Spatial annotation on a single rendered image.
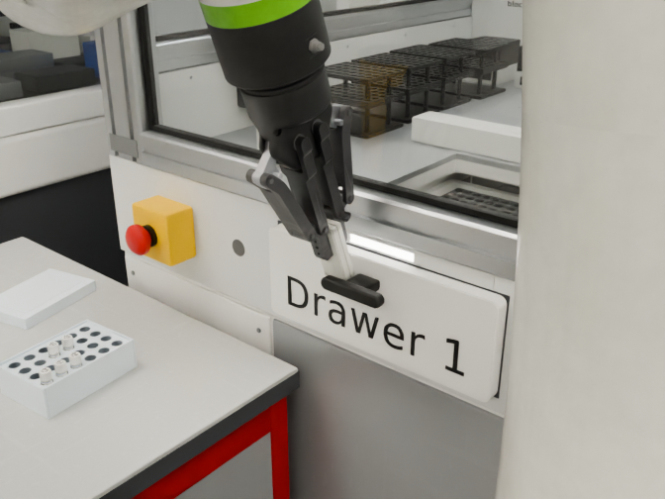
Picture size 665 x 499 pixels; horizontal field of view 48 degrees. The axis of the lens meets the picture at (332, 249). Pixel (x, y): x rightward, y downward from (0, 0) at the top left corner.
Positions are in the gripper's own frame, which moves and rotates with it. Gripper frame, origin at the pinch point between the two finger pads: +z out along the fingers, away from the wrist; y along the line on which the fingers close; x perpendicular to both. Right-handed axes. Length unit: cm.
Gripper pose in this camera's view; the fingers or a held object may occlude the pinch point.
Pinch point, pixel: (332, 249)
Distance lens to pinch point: 75.3
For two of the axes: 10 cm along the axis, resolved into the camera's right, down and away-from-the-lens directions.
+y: -6.0, 6.1, -5.2
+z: 2.2, 7.5, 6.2
